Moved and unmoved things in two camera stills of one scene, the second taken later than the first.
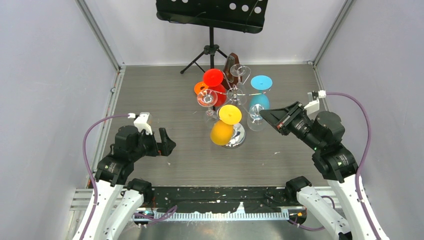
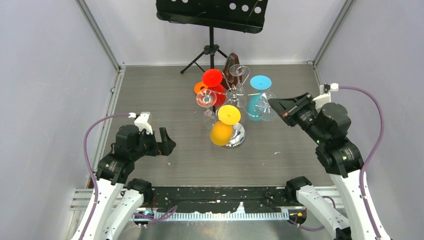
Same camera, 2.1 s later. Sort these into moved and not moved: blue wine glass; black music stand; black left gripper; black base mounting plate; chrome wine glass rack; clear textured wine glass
Moved: chrome wine glass rack; clear textured wine glass
Not moved: black left gripper; blue wine glass; black base mounting plate; black music stand
